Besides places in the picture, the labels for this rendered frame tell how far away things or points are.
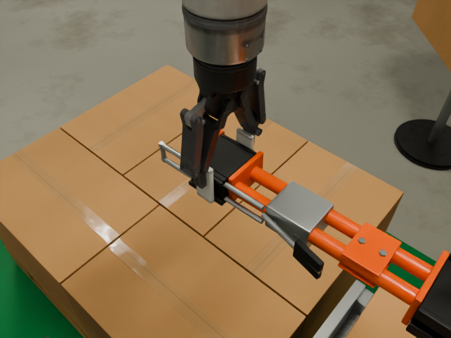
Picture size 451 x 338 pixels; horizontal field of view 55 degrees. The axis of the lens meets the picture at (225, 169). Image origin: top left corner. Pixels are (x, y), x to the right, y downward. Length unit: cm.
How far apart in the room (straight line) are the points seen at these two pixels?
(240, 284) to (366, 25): 277
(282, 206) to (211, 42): 24
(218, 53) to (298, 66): 267
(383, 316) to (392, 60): 265
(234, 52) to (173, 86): 151
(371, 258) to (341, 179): 106
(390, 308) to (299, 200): 36
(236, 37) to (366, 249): 30
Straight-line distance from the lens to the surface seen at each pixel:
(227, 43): 46
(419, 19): 244
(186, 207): 147
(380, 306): 88
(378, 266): 56
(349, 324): 130
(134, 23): 367
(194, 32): 47
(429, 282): 55
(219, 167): 62
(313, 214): 58
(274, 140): 170
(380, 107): 288
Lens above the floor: 170
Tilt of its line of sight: 47 degrees down
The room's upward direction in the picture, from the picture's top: straight up
